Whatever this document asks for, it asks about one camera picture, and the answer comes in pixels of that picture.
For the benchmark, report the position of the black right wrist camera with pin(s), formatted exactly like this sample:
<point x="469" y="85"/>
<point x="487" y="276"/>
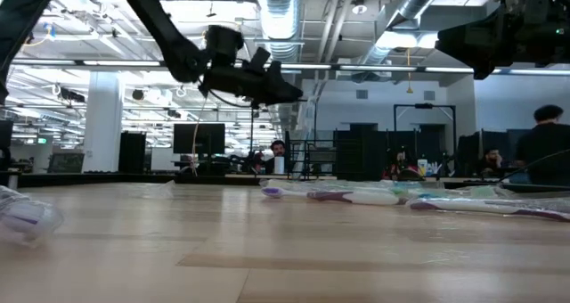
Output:
<point x="536" y="2"/>

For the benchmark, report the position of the silver aluminium post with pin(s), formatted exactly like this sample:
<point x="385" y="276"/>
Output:
<point x="13" y="180"/>

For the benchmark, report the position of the white yellow container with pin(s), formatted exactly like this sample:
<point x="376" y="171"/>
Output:
<point x="422" y="167"/>

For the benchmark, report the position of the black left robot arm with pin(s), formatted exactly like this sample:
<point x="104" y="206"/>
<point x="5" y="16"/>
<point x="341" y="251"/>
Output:
<point x="151" y="13"/>

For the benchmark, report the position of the long ceiling light strip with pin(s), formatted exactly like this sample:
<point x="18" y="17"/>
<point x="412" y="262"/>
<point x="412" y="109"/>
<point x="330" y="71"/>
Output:
<point x="124" y="63"/>

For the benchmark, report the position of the person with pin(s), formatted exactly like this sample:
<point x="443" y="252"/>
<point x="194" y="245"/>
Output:
<point x="401" y="165"/>
<point x="278" y="149"/>
<point x="490" y="160"/>
<point x="543" y="147"/>

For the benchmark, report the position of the silver round air duct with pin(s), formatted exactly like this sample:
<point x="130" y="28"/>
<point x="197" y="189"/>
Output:
<point x="280" y="22"/>
<point x="418" y="0"/>

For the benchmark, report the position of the black flat monitor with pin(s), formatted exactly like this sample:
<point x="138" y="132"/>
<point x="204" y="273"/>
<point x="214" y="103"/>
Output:
<point x="5" y="138"/>

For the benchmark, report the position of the green exit sign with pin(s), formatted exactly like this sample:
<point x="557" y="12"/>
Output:
<point x="42" y="140"/>

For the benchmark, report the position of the black tall cabinet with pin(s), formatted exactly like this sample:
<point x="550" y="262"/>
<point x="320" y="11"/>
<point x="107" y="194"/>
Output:
<point x="132" y="151"/>

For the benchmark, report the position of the dark desk screen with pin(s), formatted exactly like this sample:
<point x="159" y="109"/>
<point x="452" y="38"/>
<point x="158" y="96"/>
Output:
<point x="66" y="162"/>

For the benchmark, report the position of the black aluminium table frame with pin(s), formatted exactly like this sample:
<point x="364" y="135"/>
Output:
<point x="133" y="178"/>

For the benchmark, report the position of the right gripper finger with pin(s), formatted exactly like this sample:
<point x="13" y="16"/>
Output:
<point x="476" y="44"/>

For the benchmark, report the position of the white ceiling dome fixture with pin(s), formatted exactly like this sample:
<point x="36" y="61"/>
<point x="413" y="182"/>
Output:
<point x="359" y="8"/>

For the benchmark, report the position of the black office partition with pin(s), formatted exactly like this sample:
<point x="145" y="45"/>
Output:
<point x="365" y="156"/>

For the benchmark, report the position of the black computer monitor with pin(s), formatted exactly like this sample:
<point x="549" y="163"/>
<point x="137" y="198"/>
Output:
<point x="209" y="138"/>

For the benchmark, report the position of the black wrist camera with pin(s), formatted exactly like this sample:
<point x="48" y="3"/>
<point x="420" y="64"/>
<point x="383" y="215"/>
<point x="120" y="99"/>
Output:
<point x="536" y="2"/>
<point x="257" y="61"/>

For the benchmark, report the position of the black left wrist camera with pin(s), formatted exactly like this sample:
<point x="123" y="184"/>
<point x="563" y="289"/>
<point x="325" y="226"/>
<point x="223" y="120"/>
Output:
<point x="257" y="61"/>

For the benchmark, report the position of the white building column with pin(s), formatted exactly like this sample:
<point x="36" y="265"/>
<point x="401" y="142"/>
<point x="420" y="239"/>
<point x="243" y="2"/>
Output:
<point x="102" y="125"/>

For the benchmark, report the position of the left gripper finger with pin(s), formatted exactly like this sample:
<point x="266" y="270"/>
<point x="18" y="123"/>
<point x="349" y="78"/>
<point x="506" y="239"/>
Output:
<point x="280" y="91"/>

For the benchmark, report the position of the blue toothbrush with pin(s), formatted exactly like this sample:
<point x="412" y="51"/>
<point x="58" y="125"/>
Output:
<point x="338" y="183"/>
<point x="427" y="195"/>

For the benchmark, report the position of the black gantry frame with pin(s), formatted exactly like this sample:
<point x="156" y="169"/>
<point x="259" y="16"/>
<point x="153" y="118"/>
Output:
<point x="423" y="105"/>

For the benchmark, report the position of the clear plastic wrapper scrap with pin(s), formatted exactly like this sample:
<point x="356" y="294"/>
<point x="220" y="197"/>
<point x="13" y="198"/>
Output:
<point x="156" y="190"/>

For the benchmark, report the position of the white paper roll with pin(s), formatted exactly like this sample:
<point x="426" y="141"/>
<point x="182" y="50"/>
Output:
<point x="279" y="165"/>

